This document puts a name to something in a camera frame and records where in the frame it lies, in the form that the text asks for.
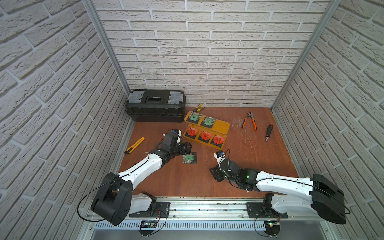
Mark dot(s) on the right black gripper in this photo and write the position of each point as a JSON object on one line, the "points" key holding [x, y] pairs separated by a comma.
{"points": [[215, 173]]}

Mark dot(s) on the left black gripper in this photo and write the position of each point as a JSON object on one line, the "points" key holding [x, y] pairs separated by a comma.
{"points": [[183, 148]]}

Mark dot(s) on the green tea bag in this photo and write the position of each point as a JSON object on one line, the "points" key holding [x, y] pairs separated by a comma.
{"points": [[190, 158], [208, 122], [194, 117]]}

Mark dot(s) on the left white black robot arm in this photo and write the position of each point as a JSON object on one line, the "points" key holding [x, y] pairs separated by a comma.
{"points": [[114, 199]]}

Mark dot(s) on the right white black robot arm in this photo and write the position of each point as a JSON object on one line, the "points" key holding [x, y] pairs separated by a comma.
{"points": [[316, 194]]}

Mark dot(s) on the yellow two-tier wooden shelf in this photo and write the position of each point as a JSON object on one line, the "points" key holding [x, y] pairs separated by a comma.
{"points": [[220, 128]]}

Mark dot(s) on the black plastic toolbox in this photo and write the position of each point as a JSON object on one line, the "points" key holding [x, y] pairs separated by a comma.
{"points": [[168, 106]]}

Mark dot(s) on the yellow utility knife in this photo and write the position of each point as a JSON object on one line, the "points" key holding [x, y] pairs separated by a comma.
{"points": [[134, 146]]}

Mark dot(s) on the right green circuit board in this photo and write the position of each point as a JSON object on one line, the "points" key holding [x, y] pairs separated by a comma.
{"points": [[272, 224]]}

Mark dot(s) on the green circuit board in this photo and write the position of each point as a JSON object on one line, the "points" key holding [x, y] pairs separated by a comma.
{"points": [[146, 224], [272, 224]]}

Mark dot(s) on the left green circuit board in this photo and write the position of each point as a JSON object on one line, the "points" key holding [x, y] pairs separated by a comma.
{"points": [[146, 224]]}

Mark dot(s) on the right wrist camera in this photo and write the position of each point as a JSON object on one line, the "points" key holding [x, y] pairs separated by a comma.
{"points": [[219, 156]]}

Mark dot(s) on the yellow handled pliers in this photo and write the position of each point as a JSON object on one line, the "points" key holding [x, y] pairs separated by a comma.
{"points": [[199, 108]]}

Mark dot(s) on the aluminium front rail frame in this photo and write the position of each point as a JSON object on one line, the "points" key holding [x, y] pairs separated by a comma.
{"points": [[205, 208]]}

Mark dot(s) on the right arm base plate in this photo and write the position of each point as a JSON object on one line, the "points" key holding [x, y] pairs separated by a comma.
{"points": [[259, 210]]}

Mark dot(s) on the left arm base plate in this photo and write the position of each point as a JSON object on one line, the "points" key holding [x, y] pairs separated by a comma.
{"points": [[158, 209]]}

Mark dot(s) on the black orange screwdriver handle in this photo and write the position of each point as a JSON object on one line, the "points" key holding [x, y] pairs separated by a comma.
{"points": [[268, 132]]}

